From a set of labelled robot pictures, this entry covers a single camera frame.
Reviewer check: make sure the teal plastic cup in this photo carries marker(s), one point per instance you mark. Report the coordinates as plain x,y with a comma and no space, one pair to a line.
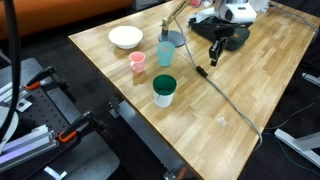
165,55

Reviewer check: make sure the long aluminium profile rail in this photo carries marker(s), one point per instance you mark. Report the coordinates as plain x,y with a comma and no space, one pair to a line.
30,148

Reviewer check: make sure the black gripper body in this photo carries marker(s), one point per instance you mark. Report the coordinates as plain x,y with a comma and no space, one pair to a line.
224,32

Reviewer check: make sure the white bowl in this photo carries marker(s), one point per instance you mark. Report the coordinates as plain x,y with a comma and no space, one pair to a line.
125,36

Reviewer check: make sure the black perforated platform plate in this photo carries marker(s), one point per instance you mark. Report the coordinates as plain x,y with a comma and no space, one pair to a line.
43,116

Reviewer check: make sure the grey metal table frame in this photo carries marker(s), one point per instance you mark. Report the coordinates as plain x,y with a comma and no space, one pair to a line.
143,133

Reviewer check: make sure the pink mug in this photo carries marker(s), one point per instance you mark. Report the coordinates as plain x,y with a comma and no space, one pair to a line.
137,62

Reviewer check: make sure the clear tape scrap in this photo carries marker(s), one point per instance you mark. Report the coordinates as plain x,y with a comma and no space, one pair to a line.
222,121

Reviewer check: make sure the white cup green rim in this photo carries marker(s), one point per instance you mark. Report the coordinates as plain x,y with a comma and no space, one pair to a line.
164,96

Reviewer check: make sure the white metal bracket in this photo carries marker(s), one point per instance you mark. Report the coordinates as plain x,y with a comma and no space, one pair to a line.
55,173
23,104

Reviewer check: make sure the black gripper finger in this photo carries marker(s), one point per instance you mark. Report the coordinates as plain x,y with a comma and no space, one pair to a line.
220,53
213,57

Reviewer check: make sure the orange floor mat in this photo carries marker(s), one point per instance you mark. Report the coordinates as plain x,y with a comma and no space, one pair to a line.
50,13

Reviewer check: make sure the short aluminium profile rail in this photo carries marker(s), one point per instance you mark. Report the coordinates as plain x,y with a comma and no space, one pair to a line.
5,93

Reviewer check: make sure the orange bowl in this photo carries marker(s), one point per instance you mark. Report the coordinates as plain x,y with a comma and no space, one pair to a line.
196,2

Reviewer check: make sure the wooden stick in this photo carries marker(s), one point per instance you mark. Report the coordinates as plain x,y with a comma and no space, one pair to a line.
173,39

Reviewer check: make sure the dark green Boules case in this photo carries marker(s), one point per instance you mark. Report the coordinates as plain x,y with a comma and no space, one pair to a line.
238,38

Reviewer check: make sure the white machine housing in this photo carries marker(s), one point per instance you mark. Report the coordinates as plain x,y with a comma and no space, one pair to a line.
8,130

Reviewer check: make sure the white metal stand leg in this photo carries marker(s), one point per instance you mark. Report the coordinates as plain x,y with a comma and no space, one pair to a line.
296,145
311,79

